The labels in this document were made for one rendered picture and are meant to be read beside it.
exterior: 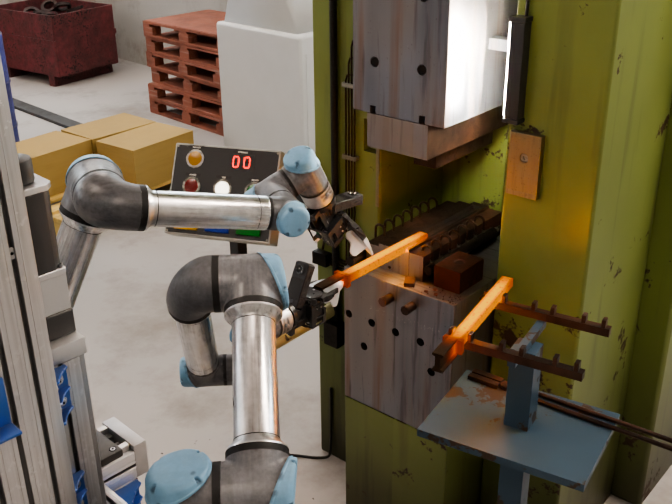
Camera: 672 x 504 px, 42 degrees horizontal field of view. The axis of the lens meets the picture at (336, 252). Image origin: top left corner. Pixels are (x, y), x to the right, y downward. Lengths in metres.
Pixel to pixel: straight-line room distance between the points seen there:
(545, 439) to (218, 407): 1.74
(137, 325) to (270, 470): 2.68
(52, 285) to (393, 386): 1.31
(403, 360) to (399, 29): 0.92
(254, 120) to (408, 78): 3.32
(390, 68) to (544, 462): 1.05
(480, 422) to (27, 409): 1.10
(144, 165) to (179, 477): 3.98
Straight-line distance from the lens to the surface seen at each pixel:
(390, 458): 2.75
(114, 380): 3.81
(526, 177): 2.30
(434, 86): 2.24
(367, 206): 2.67
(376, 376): 2.62
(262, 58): 5.37
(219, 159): 2.67
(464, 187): 2.86
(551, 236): 2.34
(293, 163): 1.99
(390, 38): 2.30
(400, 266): 2.47
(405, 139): 2.33
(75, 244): 1.94
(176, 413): 3.55
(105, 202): 1.79
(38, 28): 8.68
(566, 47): 2.20
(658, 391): 2.94
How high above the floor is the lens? 2.02
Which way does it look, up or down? 25 degrees down
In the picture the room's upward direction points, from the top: 1 degrees counter-clockwise
